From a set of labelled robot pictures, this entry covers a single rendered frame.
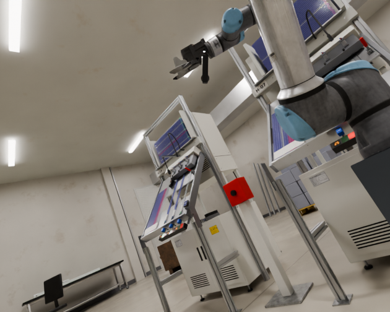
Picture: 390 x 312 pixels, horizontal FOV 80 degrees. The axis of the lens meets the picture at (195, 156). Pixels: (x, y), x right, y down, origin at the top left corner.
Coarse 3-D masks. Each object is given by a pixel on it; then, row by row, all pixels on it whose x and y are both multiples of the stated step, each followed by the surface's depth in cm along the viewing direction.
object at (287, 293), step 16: (240, 192) 157; (240, 208) 160; (256, 224) 154; (256, 240) 153; (272, 256) 147; (272, 272) 147; (288, 288) 142; (304, 288) 141; (272, 304) 140; (288, 304) 132
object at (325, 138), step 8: (336, 128) 107; (344, 128) 106; (320, 136) 111; (328, 136) 110; (336, 136) 110; (304, 144) 116; (312, 144) 115; (320, 144) 114; (328, 144) 113; (288, 152) 122; (296, 152) 120; (304, 152) 119; (312, 152) 118; (280, 160) 125; (288, 160) 124; (296, 160) 123; (280, 168) 129
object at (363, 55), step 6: (360, 48) 133; (372, 48) 125; (354, 54) 134; (360, 54) 130; (366, 54) 125; (372, 54) 122; (378, 54) 118; (348, 60) 136; (354, 60) 131; (366, 60) 122; (372, 60) 120; (336, 66) 141; (330, 72) 142; (276, 102) 175; (270, 108) 177
